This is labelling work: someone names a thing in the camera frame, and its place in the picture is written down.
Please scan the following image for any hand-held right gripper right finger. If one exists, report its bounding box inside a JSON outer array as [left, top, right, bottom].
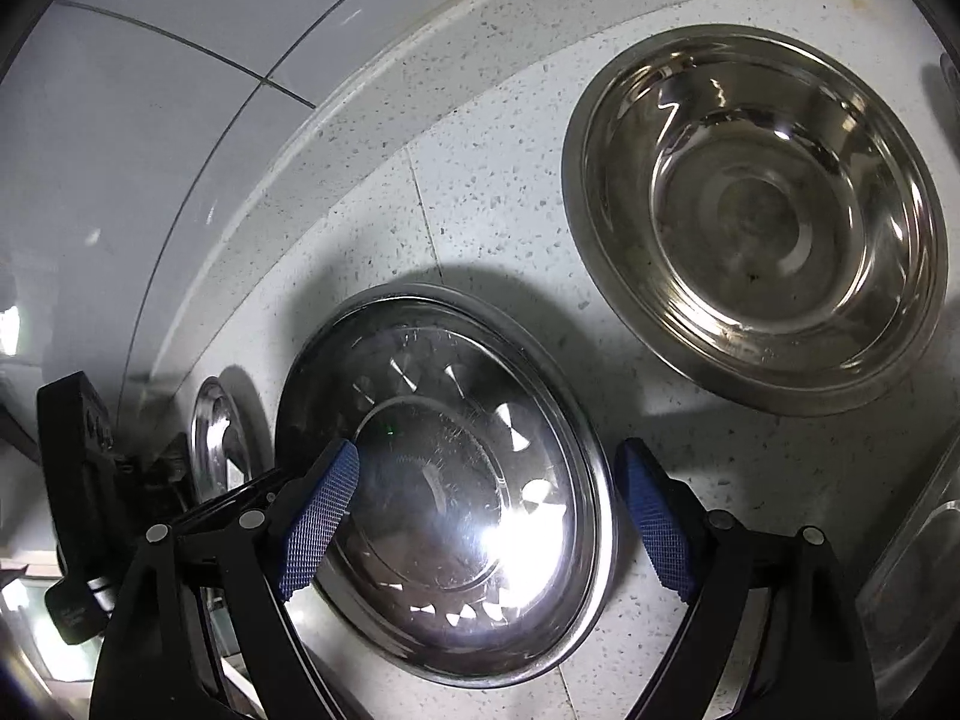
[[615, 437, 880, 720]]

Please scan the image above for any stainless steel bowl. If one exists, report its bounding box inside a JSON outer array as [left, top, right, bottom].
[[561, 24, 950, 419]]

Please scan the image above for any small stainless steel plate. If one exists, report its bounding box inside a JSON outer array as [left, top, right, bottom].
[[189, 375, 252, 507]]

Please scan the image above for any large stainless steel plate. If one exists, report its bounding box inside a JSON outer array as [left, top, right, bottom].
[[274, 283, 617, 691]]

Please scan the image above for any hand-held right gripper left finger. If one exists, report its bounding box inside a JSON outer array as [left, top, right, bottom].
[[90, 439, 361, 720]]

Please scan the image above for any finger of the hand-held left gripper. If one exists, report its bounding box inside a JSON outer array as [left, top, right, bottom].
[[174, 465, 287, 533]]

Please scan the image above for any clear plastic container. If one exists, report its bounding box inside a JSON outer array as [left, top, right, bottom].
[[862, 420, 960, 720]]

